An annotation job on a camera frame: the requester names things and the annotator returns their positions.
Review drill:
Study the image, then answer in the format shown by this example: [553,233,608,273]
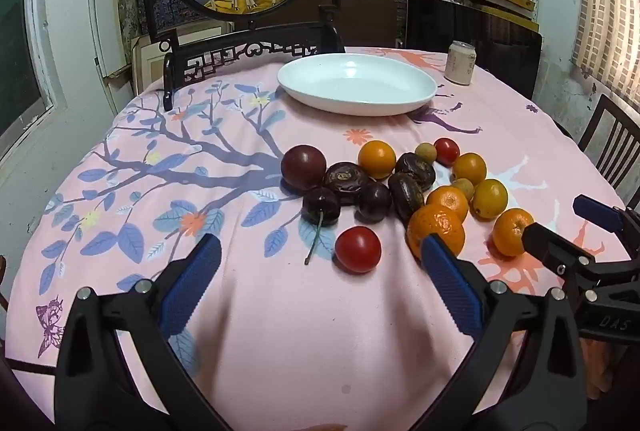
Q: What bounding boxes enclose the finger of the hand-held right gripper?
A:
[573,195,640,257]
[521,222,608,292]

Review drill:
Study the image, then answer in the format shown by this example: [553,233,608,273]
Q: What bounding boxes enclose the pink floral tablecloth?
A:
[5,47,632,431]

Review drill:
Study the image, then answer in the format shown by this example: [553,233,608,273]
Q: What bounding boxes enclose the black panel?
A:
[405,0,543,99]

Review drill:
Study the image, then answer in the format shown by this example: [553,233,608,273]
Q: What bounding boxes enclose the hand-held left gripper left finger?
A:
[54,233,223,431]

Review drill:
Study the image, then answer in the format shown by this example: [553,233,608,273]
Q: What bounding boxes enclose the large purple plum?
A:
[280,145,327,190]

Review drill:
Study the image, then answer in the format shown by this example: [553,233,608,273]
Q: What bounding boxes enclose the small dark plum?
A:
[356,181,393,223]

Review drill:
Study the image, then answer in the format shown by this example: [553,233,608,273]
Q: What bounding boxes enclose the white oval plate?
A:
[277,53,439,117]

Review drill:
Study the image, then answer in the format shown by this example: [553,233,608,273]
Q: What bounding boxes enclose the beige drink can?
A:
[444,41,477,86]

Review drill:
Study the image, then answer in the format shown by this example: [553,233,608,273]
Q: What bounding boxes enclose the yellow orange citrus fruit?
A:
[472,179,509,219]

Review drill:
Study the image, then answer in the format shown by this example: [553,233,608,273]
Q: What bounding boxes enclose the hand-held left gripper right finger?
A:
[420,233,588,431]

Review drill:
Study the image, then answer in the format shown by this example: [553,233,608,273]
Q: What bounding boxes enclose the large mandarin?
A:
[406,204,467,260]

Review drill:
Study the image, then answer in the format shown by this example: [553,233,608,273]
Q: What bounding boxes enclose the dark red cherry with stem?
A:
[301,186,341,266]

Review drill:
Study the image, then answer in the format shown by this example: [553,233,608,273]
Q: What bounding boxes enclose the person's right hand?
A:
[582,340,616,401]

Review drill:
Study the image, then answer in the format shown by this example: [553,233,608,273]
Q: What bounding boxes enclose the small smooth orange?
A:
[357,140,397,179]
[452,153,488,186]

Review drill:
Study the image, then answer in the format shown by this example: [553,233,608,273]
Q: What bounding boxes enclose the window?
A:
[0,0,66,152]

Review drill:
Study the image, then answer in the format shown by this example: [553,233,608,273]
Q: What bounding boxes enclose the small red tomato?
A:
[433,137,461,166]

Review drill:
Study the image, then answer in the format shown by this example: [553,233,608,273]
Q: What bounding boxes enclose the slatted dark wooden chair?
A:
[577,93,640,212]

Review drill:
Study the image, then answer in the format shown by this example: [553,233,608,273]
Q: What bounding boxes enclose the leaning picture frames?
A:
[117,0,233,84]

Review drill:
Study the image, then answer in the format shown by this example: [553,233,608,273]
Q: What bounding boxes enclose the brown cardboard box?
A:
[300,0,407,49]

